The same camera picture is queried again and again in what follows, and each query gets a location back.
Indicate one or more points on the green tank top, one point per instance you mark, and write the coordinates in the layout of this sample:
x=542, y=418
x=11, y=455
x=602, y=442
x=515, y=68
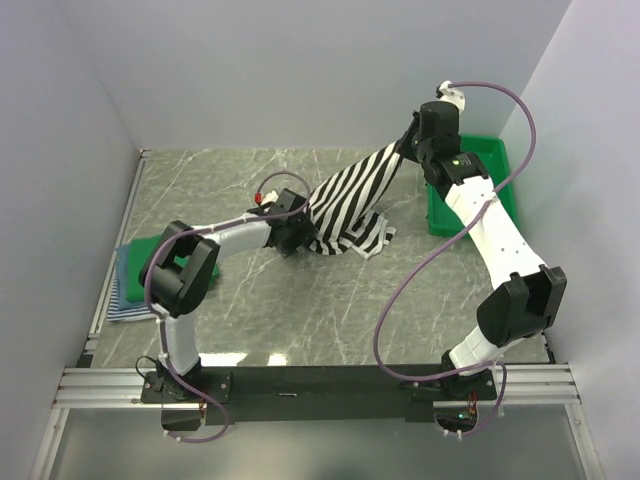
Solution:
x=141, y=250

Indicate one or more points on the aluminium frame rail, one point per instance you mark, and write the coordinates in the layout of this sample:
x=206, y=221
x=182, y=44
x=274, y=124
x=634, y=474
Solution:
x=120, y=388

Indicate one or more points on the green plastic bin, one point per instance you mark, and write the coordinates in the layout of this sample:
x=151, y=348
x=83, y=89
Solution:
x=442, y=220

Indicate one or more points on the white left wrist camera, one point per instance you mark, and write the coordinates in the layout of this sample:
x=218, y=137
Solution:
x=262, y=199

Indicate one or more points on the black white striped tank top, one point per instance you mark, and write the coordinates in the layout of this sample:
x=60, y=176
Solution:
x=342, y=207

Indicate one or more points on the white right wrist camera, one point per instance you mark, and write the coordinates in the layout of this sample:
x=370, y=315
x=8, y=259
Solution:
x=446, y=92

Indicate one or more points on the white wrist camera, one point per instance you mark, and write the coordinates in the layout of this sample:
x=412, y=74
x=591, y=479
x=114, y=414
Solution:
x=446, y=92
x=262, y=199

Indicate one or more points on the blue white striped tank top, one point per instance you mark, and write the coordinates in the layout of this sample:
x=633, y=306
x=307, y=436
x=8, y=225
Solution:
x=129, y=313

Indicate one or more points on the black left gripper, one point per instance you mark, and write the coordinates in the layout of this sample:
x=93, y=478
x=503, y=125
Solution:
x=306, y=230

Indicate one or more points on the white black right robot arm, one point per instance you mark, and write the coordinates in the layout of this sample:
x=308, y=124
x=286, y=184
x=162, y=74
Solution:
x=526, y=291

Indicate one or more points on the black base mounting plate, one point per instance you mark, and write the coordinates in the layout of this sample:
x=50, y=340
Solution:
x=297, y=393

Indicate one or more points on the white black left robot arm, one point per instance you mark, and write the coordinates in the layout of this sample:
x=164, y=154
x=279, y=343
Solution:
x=177, y=275

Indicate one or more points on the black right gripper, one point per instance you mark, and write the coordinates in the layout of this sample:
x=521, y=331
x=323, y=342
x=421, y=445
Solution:
x=405, y=144

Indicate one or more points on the folded blue tank top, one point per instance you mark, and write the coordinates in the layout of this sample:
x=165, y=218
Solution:
x=122, y=253

